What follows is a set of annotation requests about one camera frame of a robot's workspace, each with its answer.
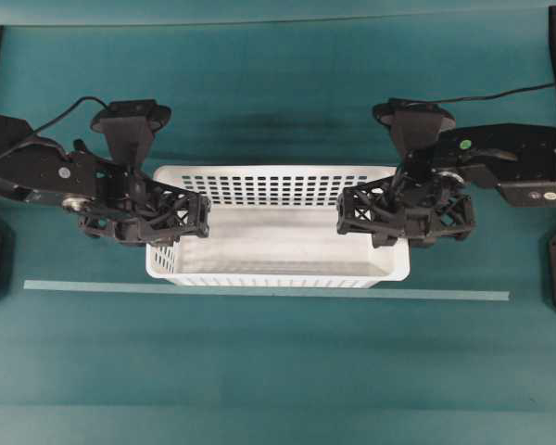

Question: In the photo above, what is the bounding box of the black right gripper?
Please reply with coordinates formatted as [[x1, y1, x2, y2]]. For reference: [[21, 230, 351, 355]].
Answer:
[[336, 162, 475, 248]]

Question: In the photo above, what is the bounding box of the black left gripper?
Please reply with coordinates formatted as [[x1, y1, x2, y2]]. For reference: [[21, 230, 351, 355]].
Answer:
[[77, 159, 210, 246]]

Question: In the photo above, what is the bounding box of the white plastic lattice basket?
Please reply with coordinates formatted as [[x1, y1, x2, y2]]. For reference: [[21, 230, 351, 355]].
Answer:
[[145, 165, 410, 288]]

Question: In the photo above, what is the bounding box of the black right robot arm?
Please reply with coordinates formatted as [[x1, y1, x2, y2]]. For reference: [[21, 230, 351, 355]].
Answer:
[[336, 123, 556, 248]]

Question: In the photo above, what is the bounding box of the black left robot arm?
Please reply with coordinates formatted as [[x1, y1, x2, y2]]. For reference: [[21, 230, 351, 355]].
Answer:
[[0, 115, 210, 247]]

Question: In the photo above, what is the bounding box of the pale green tape strip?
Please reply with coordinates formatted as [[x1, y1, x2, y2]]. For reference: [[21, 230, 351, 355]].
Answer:
[[22, 280, 510, 303]]

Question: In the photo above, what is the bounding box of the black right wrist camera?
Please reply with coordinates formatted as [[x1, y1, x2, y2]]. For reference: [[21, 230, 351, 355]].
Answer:
[[372, 98, 456, 160]]

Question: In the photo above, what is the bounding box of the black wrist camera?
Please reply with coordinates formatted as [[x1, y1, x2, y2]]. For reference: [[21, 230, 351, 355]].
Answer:
[[372, 98, 456, 160], [90, 99, 171, 170]]

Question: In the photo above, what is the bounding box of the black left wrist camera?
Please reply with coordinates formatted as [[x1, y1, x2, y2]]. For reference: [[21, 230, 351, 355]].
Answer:
[[90, 99, 171, 170]]

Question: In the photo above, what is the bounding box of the black left camera cable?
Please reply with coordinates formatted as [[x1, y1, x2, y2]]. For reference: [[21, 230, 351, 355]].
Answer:
[[0, 95, 110, 163]]

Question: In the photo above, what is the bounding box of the black camera cable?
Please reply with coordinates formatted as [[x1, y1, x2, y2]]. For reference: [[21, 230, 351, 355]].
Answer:
[[425, 81, 556, 105], [0, 95, 110, 163]]

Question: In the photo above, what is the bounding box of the black right camera cable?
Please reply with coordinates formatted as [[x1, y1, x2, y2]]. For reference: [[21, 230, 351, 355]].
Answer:
[[425, 81, 556, 105]]

